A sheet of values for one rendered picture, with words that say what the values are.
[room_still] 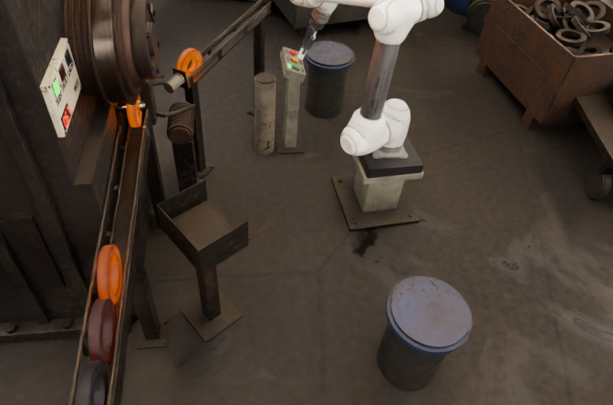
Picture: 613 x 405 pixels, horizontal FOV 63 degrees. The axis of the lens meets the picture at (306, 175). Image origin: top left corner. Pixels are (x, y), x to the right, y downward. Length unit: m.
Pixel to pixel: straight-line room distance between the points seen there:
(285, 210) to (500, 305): 1.19
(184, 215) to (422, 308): 0.96
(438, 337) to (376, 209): 1.03
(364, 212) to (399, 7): 1.21
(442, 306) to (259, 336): 0.82
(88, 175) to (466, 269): 1.84
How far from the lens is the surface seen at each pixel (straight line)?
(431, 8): 2.09
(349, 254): 2.59
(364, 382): 2.27
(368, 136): 2.26
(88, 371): 1.49
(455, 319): 1.99
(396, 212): 2.81
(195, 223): 1.91
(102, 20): 1.75
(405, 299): 1.98
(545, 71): 3.56
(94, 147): 1.88
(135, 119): 2.06
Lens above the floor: 2.06
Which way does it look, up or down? 44 degrees down
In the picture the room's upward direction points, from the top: 5 degrees clockwise
